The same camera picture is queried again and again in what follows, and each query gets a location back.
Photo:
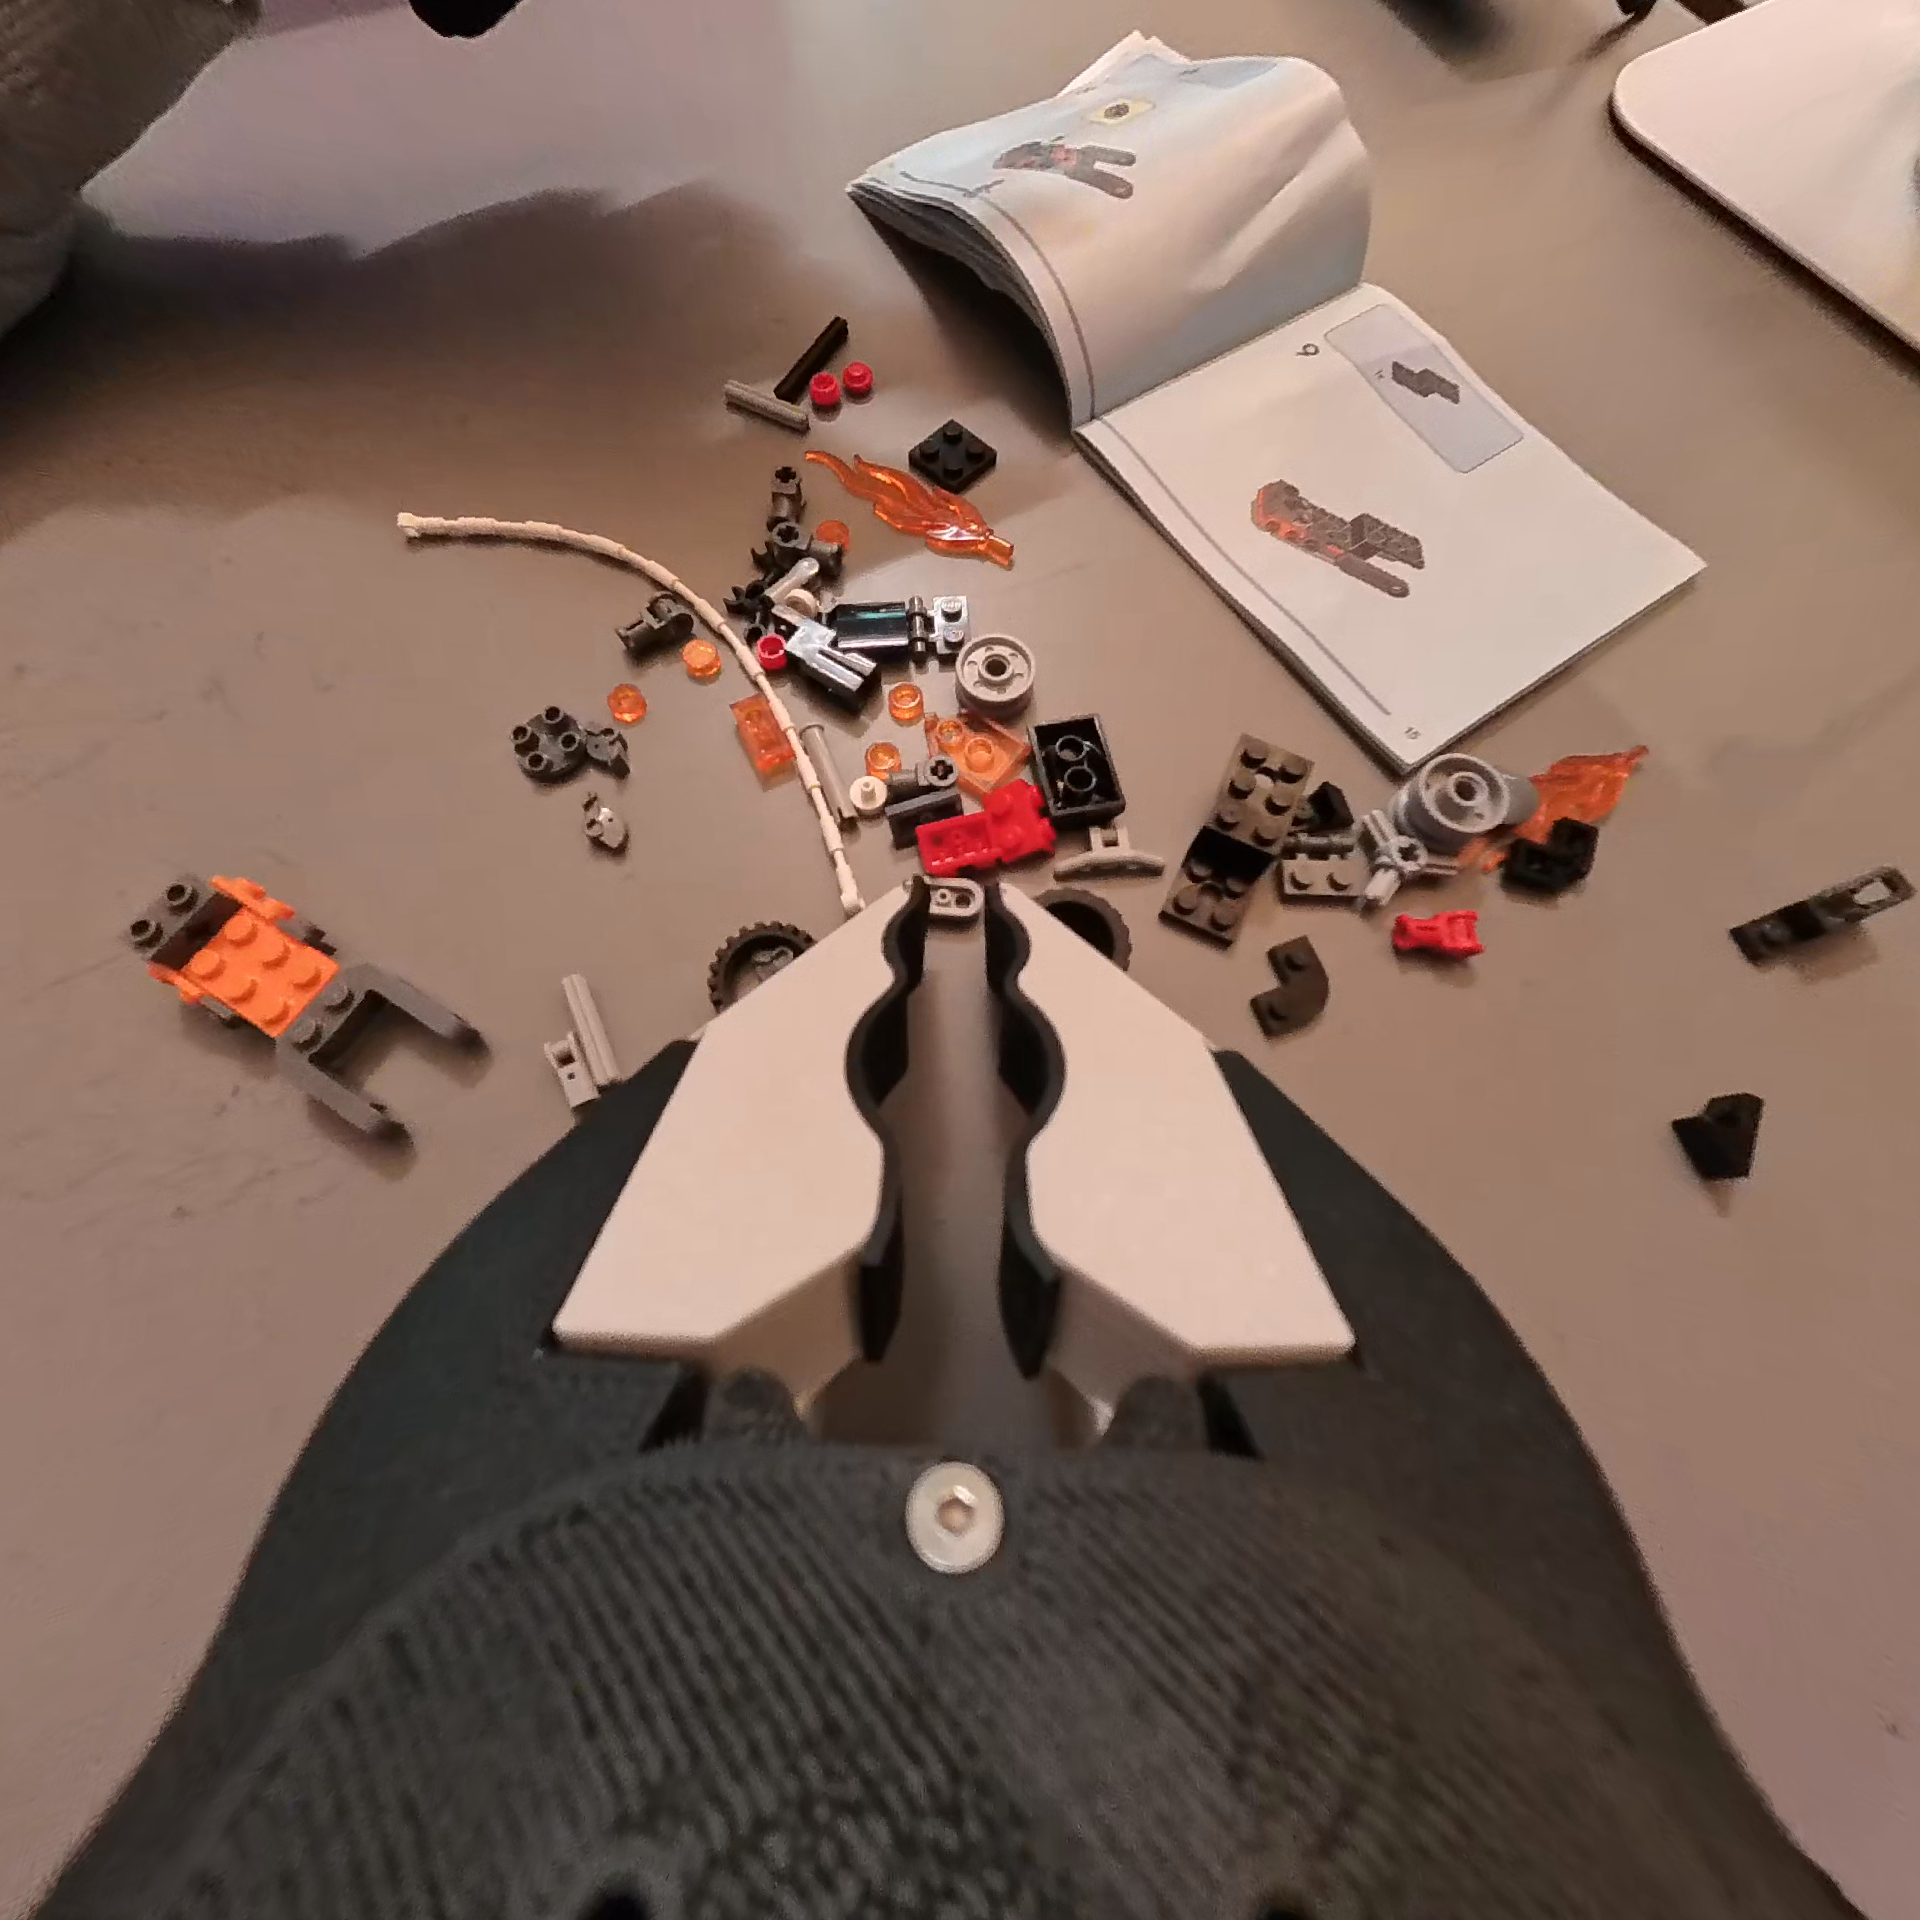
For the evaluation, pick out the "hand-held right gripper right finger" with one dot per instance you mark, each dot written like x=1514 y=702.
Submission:
x=1187 y=1201

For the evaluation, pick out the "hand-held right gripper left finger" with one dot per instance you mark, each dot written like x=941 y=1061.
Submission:
x=721 y=1187

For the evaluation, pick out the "small light grey lego clip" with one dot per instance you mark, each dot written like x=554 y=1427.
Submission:
x=955 y=896

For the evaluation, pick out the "orange grey lego assembly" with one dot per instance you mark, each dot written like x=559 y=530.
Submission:
x=255 y=969

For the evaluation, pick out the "black knobbly lego tire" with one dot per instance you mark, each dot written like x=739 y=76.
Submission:
x=725 y=971

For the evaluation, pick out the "grey lego piece inside tire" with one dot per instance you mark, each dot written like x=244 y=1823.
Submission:
x=769 y=962

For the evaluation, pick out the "black curved lego piece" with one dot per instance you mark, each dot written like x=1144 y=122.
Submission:
x=1302 y=969

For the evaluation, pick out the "black wide lego tire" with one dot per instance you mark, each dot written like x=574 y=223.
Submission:
x=1103 y=922

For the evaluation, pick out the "grey studded lego plate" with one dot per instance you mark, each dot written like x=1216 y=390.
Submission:
x=1319 y=878

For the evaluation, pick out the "small red lego piece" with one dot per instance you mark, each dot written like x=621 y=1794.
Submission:
x=1433 y=936

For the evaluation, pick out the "small grey lego piece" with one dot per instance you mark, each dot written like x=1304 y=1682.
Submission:
x=605 y=825

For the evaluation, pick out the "light grey lego technic connector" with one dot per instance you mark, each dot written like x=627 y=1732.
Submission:
x=1388 y=863

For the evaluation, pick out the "red flat lego plate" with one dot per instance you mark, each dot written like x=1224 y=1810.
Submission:
x=950 y=843

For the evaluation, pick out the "red knobbly lego piece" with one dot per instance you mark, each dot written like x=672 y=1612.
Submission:
x=1024 y=819

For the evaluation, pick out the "grey black lego technic piece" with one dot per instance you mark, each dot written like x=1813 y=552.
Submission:
x=921 y=810

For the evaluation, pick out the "light grey lego rod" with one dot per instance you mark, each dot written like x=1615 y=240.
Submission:
x=823 y=765

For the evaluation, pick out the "orange transparent lego plate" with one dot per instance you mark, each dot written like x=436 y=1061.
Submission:
x=761 y=738

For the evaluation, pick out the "black hollow lego brick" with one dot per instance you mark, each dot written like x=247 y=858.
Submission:
x=1103 y=743

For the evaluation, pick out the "grey lego wheel hub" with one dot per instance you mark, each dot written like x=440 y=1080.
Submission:
x=1441 y=810
x=972 y=662

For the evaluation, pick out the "dark grey round lego plate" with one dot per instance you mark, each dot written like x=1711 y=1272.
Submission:
x=548 y=745

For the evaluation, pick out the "black small lego slope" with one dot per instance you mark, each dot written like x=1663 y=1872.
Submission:
x=1718 y=1141

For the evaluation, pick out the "white curved lego piece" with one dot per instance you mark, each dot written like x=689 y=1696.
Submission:
x=814 y=648

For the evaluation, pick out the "dark grey lego technic connector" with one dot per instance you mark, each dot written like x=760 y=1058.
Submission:
x=654 y=628

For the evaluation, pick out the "black lego piece teal sticker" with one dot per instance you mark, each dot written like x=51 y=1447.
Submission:
x=862 y=630

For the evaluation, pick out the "orange transparent lego flame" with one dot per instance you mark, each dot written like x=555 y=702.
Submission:
x=910 y=503
x=1590 y=784

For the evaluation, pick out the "grey small lego plate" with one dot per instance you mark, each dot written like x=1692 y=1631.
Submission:
x=946 y=618

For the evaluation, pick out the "light grey lego pin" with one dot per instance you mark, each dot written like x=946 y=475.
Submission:
x=806 y=579

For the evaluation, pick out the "black long lego technic piece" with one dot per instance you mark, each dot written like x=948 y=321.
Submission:
x=1802 y=931

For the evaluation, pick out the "lego instruction booklet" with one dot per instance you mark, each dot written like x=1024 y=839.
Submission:
x=1500 y=600

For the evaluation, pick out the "black square lego plate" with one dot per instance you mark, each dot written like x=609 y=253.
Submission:
x=950 y=458

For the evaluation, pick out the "grey lego axle bar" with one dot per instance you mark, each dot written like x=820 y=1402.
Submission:
x=761 y=403

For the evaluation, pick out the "black lego rod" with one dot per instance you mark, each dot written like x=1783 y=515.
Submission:
x=819 y=357

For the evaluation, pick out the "grey fabric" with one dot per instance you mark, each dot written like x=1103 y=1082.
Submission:
x=75 y=118

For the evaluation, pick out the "light grey lego bracket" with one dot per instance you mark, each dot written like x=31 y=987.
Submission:
x=1113 y=863

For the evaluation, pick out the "black lego bracket piece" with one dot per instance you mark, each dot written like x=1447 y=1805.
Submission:
x=1545 y=863

